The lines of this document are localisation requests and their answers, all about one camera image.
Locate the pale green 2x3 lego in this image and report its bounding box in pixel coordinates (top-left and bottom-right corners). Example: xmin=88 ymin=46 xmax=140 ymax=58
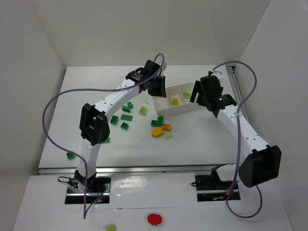
xmin=182 ymin=92 xmax=191 ymax=100

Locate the pale green 2x2 lego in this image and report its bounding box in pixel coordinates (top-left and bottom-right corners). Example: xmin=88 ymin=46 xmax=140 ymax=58
xmin=139 ymin=106 xmax=147 ymax=116

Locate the green 2x3 lego brick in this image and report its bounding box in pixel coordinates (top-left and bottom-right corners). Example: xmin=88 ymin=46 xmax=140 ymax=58
xmin=157 ymin=116 xmax=164 ymax=127

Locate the green lego brick top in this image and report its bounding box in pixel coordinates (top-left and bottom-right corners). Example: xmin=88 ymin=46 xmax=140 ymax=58
xmin=122 ymin=105 xmax=130 ymax=113

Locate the pale green small lego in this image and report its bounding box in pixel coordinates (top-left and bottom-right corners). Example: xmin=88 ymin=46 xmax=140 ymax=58
xmin=163 ymin=131 xmax=172 ymax=140

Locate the green curved lego brick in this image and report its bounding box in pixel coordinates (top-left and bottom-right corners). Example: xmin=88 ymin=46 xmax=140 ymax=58
xmin=127 ymin=102 xmax=133 ymax=111

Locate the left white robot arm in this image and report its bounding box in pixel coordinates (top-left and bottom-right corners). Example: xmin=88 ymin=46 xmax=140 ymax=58
xmin=74 ymin=60 xmax=166 ymax=192

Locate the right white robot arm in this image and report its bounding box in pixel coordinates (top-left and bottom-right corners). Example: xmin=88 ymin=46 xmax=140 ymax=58
xmin=190 ymin=76 xmax=282 ymax=188

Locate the white divided plastic tray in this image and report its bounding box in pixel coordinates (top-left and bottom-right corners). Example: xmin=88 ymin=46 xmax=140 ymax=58
xmin=152 ymin=82 xmax=203 ymax=117

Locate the green 2x4 flat lego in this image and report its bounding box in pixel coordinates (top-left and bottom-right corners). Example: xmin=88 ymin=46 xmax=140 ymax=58
xmin=121 ymin=114 xmax=133 ymax=121

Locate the small green upturned lego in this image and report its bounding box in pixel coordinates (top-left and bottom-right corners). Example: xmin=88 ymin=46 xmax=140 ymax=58
xmin=121 ymin=122 xmax=129 ymax=130

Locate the green lego table edge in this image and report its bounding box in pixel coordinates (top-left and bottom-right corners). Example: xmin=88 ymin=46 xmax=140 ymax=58
xmin=66 ymin=153 xmax=75 ymax=160

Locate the red round object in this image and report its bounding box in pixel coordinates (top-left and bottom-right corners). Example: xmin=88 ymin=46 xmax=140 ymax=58
xmin=147 ymin=214 xmax=163 ymax=226

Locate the pale green lego foreground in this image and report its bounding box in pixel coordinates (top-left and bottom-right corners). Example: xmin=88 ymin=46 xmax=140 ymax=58
xmin=106 ymin=224 xmax=116 ymax=231

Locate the aluminium right rail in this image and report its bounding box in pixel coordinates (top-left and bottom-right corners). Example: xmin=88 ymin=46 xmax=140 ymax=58
xmin=226 ymin=65 xmax=248 ymax=121

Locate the aluminium rail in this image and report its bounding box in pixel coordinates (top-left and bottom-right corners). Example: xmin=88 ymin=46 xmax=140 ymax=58
xmin=38 ymin=164 xmax=224 ymax=175
xmin=226 ymin=65 xmax=248 ymax=121

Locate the aluminium front rail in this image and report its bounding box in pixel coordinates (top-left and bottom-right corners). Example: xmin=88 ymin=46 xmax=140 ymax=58
xmin=38 ymin=164 xmax=224 ymax=175

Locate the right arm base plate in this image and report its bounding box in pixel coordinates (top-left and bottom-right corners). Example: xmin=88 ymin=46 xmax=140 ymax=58
xmin=191 ymin=168 xmax=241 ymax=202

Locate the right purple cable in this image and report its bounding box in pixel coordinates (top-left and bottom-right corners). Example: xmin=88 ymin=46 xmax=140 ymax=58
xmin=208 ymin=60 xmax=263 ymax=218

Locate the purple cable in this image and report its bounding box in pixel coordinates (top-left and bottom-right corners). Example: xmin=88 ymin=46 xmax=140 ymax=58
xmin=208 ymin=60 xmax=263 ymax=218
xmin=42 ymin=53 xmax=166 ymax=220

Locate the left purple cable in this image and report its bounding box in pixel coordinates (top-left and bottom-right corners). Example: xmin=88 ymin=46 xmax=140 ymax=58
xmin=42 ymin=53 xmax=166 ymax=220

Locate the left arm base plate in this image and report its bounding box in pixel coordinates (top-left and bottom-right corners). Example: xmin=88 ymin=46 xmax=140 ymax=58
xmin=64 ymin=177 xmax=111 ymax=205

